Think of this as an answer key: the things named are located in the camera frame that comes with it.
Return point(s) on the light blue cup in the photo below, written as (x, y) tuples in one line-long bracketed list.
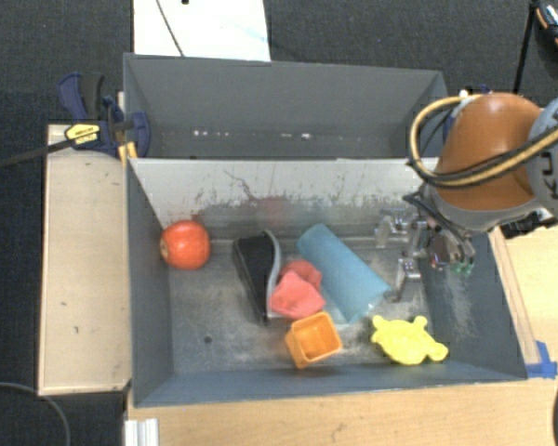
[(341, 267)]

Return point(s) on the yellow toy animal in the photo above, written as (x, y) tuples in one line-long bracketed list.
[(407, 339)]

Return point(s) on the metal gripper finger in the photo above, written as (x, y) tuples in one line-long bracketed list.
[(408, 270), (395, 225)]

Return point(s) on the grey metal bin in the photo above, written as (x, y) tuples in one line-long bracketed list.
[(232, 342)]

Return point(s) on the red apple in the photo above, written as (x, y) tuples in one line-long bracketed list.
[(186, 245)]

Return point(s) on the black and grey shoe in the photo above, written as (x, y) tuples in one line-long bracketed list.
[(256, 263)]

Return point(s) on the pink cloth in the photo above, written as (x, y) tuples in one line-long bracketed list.
[(295, 295)]

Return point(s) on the pale wood board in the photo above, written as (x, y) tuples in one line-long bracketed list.
[(83, 272)]

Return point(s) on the black cylinder on white bracket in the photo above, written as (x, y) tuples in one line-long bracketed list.
[(523, 225)]

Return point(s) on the orange square cup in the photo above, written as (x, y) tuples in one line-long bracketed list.
[(312, 339)]

